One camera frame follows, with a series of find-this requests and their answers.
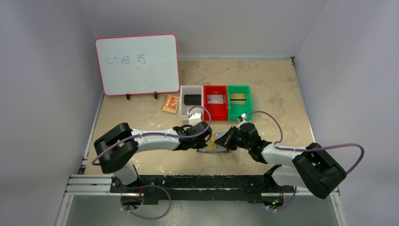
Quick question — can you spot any orange patterned card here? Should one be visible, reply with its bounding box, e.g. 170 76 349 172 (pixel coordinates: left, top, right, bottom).
161 94 180 114

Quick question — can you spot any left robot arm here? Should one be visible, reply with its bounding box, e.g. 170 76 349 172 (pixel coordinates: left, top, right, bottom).
92 121 212 193

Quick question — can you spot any silver card in red bin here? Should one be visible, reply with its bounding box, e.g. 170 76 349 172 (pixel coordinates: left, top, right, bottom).
206 95 224 105

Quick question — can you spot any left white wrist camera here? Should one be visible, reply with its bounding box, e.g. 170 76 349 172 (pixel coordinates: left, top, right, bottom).
188 112 203 126

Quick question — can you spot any gold card in green bin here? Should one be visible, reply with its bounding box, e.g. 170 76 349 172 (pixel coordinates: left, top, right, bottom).
230 93 247 105

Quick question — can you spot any aluminium frame rail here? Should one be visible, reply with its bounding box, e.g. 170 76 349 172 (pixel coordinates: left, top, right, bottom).
56 172 341 226

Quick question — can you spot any green plastic bin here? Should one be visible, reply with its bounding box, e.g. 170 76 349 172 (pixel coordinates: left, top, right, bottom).
227 85 253 121

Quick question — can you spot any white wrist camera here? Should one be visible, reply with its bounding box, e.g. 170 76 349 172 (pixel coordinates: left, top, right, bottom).
188 112 203 126
238 113 247 124

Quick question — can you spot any pink framed whiteboard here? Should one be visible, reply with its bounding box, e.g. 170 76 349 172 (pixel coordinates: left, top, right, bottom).
95 33 180 96

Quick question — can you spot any white plastic bin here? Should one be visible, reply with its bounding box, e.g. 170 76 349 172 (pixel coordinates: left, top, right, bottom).
179 85 204 121

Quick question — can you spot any black card in white bin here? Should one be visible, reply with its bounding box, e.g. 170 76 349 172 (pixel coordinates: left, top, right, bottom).
183 94 202 105

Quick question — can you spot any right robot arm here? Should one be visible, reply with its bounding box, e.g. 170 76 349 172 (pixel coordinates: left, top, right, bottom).
215 123 347 199

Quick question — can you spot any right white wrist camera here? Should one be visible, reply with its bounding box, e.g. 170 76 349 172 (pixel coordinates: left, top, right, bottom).
238 113 247 124

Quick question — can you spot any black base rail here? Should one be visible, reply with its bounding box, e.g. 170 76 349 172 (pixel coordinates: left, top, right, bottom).
110 175 294 206

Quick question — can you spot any red plastic bin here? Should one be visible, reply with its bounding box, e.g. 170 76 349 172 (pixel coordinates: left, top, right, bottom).
203 85 228 121

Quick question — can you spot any brown leather card holder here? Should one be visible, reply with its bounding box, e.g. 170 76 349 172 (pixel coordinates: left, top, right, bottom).
196 132 230 153

